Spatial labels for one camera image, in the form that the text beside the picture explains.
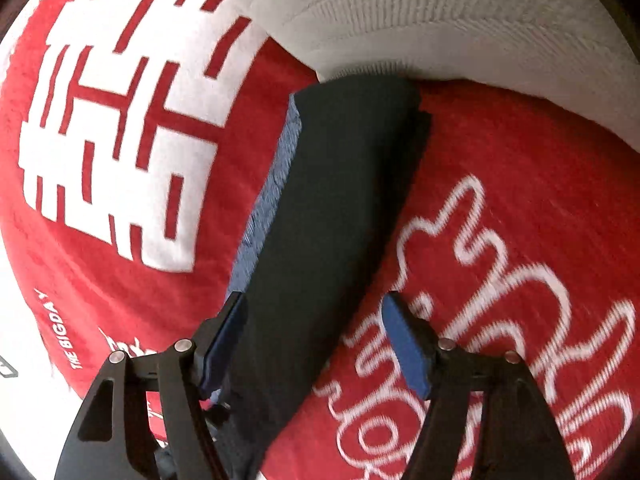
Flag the pale knit folded cloth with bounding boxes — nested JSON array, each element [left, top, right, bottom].
[[192, 0, 640, 153]]

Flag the black pants with blue trim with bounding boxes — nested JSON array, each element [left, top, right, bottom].
[[207, 76, 433, 480]]

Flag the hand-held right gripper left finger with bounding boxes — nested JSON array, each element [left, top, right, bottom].
[[52, 291, 249, 480]]

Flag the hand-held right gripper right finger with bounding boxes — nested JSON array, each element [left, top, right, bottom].
[[381, 290, 576, 480]]

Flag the red printed blanket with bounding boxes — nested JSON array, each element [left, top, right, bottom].
[[0, 0, 640, 480]]

